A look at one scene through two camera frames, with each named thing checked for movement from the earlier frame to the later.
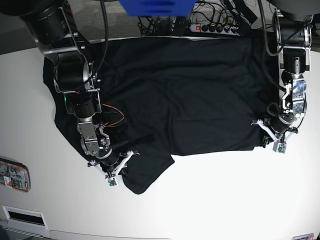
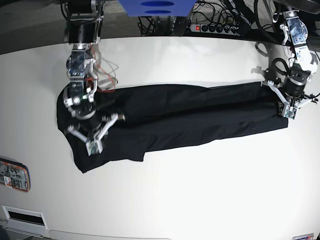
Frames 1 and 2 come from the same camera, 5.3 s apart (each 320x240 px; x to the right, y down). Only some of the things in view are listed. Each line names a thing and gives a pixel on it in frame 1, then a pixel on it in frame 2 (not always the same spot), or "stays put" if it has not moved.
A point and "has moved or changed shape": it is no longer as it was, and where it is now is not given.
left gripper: [111, 166] -> [93, 142]
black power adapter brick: [181, 25] stays put
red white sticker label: [308, 236] stays put
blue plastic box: [158, 8] stays put
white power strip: [215, 29] stays put
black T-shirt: [165, 96] has moved or changed shape
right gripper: [279, 127] -> [290, 103]
